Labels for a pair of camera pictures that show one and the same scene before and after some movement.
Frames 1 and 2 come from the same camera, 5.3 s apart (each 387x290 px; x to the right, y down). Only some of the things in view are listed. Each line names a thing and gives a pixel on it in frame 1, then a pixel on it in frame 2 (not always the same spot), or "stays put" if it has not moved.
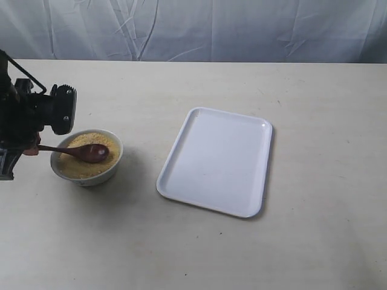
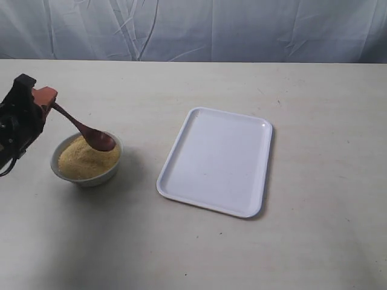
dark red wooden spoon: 89,153 → 98,139
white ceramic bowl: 80,171 stays put
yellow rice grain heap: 75,165 stays put
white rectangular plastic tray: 219,160 stays put
